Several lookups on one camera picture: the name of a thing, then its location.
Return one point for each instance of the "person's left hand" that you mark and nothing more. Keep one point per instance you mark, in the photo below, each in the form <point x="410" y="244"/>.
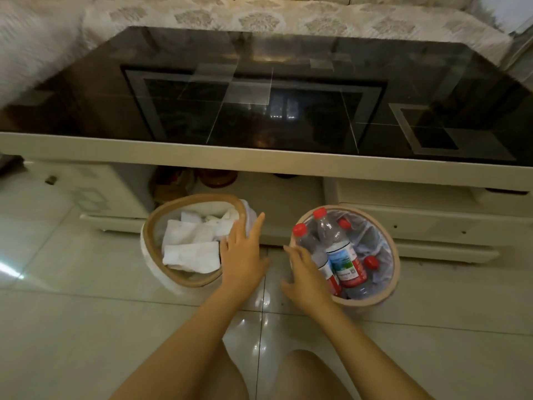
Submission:
<point x="243" y="262"/>

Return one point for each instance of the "person's right hand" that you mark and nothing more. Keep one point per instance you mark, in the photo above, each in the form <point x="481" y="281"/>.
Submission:
<point x="310" y="287"/>

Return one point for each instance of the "person's right thumb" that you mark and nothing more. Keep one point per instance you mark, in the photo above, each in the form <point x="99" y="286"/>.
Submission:
<point x="288" y="288"/>

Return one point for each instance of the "person's right forearm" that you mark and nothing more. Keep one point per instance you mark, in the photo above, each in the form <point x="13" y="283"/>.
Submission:
<point x="366" y="354"/>

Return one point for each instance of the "person's left forearm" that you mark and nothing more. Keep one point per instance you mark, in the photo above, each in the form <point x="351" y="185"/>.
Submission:
<point x="187" y="341"/>

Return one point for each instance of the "plastic bottle with hidden label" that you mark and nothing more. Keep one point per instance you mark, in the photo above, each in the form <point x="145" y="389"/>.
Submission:
<point x="310" y="245"/>

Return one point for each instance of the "plastic bottle with scenic label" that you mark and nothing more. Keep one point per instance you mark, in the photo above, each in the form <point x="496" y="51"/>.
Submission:
<point x="343" y="258"/>

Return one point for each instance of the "red-capped clear plastic bottle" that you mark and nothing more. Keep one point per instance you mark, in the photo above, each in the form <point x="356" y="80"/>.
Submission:
<point x="370" y="263"/>
<point x="344" y="225"/>

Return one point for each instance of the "person's right leg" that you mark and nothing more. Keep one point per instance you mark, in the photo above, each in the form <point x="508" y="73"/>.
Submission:
<point x="308" y="377"/>

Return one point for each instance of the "person's leg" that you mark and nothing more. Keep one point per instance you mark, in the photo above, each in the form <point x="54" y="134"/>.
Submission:
<point x="308" y="377"/>
<point x="235" y="379"/>

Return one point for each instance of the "small crumpled white tissue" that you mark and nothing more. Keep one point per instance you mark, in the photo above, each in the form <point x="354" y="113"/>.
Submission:
<point x="220" y="222"/>

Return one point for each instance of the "round beige-rimmed waste bin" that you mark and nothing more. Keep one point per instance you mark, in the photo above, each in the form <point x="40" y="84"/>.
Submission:
<point x="389" y="262"/>

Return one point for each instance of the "large crumpled white tissue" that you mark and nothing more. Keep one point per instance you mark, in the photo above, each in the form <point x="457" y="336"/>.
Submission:
<point x="189" y="256"/>

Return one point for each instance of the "person's left leg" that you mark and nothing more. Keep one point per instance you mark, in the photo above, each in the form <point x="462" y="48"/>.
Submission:
<point x="235" y="379"/>

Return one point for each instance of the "folded white tissue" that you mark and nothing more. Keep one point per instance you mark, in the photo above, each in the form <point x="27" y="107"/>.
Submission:
<point x="187" y="233"/>

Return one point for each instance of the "brown wooden stool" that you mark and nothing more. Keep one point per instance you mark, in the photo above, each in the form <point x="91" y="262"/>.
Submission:
<point x="216" y="177"/>

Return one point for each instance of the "white bin with beige rim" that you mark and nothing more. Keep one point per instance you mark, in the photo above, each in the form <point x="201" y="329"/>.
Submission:
<point x="156" y="266"/>

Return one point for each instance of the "brown woven basket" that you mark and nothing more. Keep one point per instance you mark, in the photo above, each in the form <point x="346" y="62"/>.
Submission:
<point x="170" y="185"/>

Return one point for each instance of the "black glass-top coffee table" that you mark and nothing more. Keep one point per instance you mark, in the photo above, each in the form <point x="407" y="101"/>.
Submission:
<point x="266" y="112"/>

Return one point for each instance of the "beige patterned sofa cover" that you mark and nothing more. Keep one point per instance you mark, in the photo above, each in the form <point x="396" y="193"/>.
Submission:
<point x="291" y="16"/>

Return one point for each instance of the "beige sofa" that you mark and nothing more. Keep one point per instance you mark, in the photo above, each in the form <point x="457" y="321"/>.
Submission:
<point x="458" y="0"/>

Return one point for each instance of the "white furry blanket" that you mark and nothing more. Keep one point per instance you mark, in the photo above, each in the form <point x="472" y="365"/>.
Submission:
<point x="33" y="45"/>

